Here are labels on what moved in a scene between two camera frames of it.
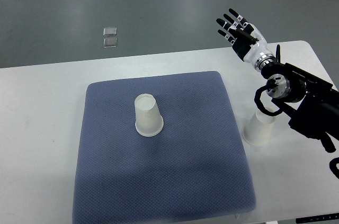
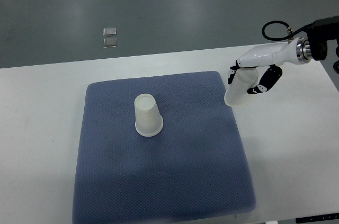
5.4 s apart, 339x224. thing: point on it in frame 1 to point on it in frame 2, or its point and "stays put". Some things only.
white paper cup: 257,132 to 243,79
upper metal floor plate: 111,31 stays put
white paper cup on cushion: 149,122 stays put
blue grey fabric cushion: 194,171 stays put
